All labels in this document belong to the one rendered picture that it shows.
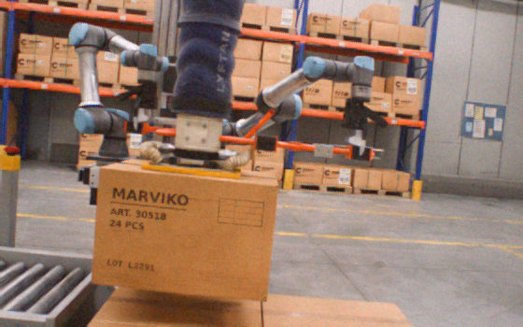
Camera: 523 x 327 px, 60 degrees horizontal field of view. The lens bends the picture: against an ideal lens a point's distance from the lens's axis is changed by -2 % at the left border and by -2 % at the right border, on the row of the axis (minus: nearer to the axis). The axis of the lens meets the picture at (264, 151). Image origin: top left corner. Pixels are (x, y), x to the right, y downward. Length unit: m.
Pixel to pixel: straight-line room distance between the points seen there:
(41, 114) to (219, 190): 9.35
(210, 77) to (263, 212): 0.50
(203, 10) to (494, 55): 11.13
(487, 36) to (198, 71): 11.09
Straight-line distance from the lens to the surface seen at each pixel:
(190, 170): 1.60
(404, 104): 9.86
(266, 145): 1.69
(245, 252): 1.59
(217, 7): 1.68
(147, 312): 1.83
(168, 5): 2.58
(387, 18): 9.90
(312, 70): 1.71
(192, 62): 1.67
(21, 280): 2.16
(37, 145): 10.82
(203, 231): 1.58
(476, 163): 12.24
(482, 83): 12.25
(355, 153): 1.73
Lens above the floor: 1.28
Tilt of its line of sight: 4 degrees down
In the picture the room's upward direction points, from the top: 6 degrees clockwise
